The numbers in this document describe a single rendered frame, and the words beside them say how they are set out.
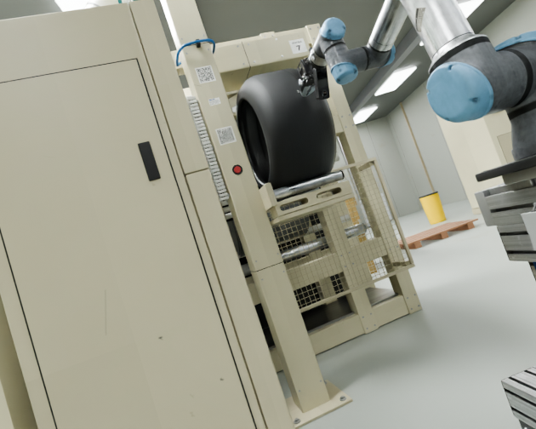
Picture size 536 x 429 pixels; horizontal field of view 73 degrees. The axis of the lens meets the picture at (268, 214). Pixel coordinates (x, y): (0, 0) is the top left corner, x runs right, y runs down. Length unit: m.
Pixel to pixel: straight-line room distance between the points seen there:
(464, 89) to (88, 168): 0.70
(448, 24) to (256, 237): 1.05
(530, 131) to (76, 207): 0.87
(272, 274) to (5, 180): 1.08
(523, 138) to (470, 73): 0.19
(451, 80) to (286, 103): 0.84
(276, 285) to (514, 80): 1.11
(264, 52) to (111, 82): 1.46
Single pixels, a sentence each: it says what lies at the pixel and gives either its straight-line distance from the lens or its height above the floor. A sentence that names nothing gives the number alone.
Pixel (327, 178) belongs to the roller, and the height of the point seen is 0.90.
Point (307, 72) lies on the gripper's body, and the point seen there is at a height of 1.26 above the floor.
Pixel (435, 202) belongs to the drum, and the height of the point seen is 0.39.
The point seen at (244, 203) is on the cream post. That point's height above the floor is 0.91.
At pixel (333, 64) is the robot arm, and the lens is 1.25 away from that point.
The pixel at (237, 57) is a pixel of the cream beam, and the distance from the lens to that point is 2.11.
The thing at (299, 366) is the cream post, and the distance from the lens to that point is 1.64.
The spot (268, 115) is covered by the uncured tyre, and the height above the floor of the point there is 1.20.
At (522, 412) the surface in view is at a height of 0.17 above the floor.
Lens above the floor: 0.73
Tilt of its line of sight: 4 degrees up
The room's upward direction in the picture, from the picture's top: 19 degrees counter-clockwise
